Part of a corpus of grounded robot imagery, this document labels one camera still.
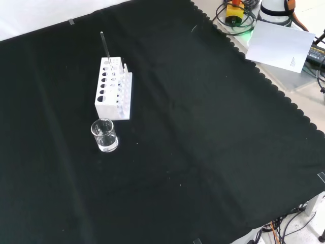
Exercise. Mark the clear glass rod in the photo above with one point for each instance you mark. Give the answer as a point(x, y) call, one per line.
point(105, 47)

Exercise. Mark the white test tube rack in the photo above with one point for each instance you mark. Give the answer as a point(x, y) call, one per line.
point(107, 108)

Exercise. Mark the black bench cloth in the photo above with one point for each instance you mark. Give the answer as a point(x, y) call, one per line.
point(182, 132)

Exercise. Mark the clear glass beaker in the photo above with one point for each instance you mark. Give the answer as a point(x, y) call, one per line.
point(104, 138)

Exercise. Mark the clear tape strip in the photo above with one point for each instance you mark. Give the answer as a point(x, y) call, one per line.
point(321, 177)
point(197, 241)
point(71, 22)

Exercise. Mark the yellow stop button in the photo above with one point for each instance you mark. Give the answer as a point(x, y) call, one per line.
point(234, 12)

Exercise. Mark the pale board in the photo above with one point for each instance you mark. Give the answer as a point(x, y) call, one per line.
point(276, 43)

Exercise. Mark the black power adapter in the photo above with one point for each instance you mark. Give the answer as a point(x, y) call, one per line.
point(316, 54)

